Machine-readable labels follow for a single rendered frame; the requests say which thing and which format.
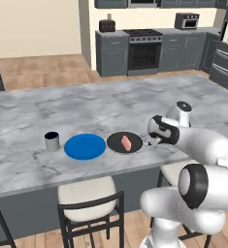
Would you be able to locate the grey toaster oven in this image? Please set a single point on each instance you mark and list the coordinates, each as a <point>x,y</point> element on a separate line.
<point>187,21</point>

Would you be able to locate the long grey wall cupboard run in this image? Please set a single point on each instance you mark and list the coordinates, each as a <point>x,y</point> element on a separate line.
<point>189,3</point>

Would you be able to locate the black toaster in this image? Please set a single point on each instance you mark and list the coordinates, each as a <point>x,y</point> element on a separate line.
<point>107,25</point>

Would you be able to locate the narrow grey base cupboard run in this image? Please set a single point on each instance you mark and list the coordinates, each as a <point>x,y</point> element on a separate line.
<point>112,55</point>

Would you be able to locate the pink steak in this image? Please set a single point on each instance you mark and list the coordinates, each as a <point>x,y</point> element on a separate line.
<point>126,143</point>

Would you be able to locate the blue plate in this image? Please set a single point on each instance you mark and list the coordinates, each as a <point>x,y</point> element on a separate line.
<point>84,147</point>

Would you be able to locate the steel fridge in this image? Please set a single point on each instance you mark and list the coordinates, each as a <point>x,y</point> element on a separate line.
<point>227,61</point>

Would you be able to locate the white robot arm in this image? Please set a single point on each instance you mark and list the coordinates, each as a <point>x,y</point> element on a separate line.
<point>212,190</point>

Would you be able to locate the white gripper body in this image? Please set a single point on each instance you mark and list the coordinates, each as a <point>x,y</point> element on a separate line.
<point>153,125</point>

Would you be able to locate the wide grey base cupboard run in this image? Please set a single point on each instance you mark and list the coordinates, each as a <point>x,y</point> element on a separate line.
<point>183,51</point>

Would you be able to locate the grey kitchen island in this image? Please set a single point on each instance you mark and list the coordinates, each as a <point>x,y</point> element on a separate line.
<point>28,213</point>

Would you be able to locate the black frying pan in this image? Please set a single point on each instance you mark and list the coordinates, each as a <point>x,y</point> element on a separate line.
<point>115,143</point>

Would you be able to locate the black and steel oven range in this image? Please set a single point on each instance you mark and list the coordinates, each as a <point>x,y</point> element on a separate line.
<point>144,55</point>

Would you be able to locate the grey cup with dark inside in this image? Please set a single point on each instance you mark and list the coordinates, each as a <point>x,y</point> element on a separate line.
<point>52,143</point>

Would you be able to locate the steel range hood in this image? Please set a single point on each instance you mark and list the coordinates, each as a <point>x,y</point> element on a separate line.
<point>143,3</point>

